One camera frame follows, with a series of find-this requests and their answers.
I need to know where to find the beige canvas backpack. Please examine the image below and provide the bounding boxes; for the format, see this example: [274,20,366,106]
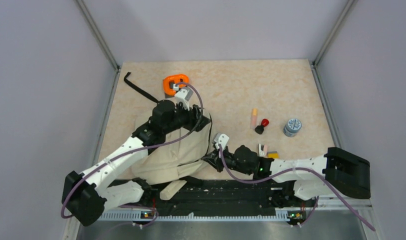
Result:
[123,72,217,201]

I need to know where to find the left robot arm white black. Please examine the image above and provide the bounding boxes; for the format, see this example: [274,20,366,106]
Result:
[60,100,212,227]

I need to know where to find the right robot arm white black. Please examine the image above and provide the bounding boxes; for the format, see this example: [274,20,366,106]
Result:
[214,143,371,201]

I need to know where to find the orange toy on grey base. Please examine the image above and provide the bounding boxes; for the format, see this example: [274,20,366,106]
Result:
[162,73,190,98]

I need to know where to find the red black stamp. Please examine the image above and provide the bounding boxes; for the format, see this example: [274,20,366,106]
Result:
[254,118,270,135]

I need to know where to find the yellow eraser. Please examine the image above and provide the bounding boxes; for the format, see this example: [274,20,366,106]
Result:
[266,151,280,159]

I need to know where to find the blue patterned tape roll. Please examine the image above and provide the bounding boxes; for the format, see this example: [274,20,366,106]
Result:
[283,118,302,138]

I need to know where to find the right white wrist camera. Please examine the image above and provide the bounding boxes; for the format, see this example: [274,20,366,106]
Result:
[212,132,230,150]

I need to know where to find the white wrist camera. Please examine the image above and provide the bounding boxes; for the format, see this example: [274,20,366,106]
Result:
[212,132,230,150]
[174,87,194,111]

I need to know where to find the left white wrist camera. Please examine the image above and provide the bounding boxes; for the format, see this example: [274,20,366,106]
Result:
[174,87,194,111]

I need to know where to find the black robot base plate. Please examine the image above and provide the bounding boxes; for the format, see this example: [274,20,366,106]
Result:
[118,178,353,220]

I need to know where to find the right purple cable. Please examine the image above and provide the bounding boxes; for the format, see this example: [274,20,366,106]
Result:
[217,144,377,232]

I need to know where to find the aluminium frame rails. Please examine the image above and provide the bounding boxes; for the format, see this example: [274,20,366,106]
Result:
[64,202,384,240]

